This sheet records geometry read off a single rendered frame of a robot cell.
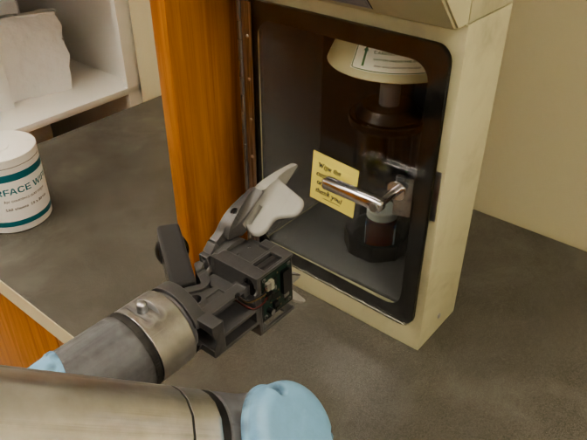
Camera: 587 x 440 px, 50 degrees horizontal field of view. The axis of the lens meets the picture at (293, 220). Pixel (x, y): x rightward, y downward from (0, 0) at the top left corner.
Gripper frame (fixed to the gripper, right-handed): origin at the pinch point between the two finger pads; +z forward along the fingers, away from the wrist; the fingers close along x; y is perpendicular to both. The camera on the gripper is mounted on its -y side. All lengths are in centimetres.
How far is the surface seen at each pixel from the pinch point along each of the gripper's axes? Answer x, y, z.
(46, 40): -11, -118, 39
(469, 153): 3.2, 10.8, 21.3
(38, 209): -21, -61, -1
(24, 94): -24, -121, 31
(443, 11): 22.7, 10.6, 10.4
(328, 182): 0.3, -1.6, 8.8
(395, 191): 0.0, 5.8, 12.5
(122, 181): -25, -62, 18
